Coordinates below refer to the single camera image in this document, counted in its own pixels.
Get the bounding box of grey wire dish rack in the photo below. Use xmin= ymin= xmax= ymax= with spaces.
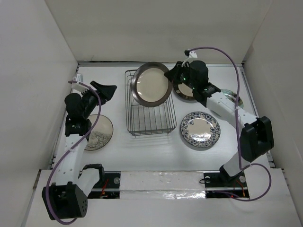
xmin=125 ymin=70 xmax=177 ymax=137

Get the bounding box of black striped rim plate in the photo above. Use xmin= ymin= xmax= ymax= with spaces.
xmin=173 ymin=83 xmax=195 ymax=101

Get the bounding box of teal flower plate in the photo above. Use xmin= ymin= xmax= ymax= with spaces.
xmin=221 ymin=88 xmax=244 ymax=109

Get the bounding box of blue floral pattern plate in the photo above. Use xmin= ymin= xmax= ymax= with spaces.
xmin=180 ymin=112 xmax=221 ymax=148

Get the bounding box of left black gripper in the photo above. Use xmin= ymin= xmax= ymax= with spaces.
xmin=80 ymin=82 xmax=116 ymax=119

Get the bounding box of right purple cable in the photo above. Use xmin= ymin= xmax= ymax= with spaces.
xmin=189 ymin=46 xmax=272 ymax=201

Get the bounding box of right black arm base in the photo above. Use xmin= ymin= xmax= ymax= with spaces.
xmin=199 ymin=172 xmax=250 ymax=199

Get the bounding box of tree pattern cream plate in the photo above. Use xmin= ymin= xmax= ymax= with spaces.
xmin=85 ymin=115 xmax=114 ymax=151

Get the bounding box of metal rail bar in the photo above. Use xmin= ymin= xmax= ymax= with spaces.
xmin=91 ymin=187 xmax=248 ymax=192

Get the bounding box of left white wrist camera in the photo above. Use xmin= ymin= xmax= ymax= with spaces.
xmin=71 ymin=73 xmax=89 ymax=93

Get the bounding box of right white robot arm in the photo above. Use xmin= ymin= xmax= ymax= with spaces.
xmin=164 ymin=61 xmax=274 ymax=186

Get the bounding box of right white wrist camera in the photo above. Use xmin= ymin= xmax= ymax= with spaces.
xmin=184 ymin=50 xmax=197 ymax=60

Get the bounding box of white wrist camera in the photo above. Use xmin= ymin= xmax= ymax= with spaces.
xmin=71 ymin=73 xmax=89 ymax=93
xmin=184 ymin=50 xmax=197 ymax=60

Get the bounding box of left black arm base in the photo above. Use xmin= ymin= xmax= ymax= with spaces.
xmin=88 ymin=172 xmax=121 ymax=199

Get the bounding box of brown rimmed cream plate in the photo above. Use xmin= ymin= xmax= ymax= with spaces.
xmin=130 ymin=62 xmax=172 ymax=107

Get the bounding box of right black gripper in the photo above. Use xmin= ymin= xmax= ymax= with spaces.
xmin=163 ymin=61 xmax=197 ymax=90

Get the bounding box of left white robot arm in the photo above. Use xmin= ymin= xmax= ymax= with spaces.
xmin=42 ymin=80 xmax=117 ymax=226

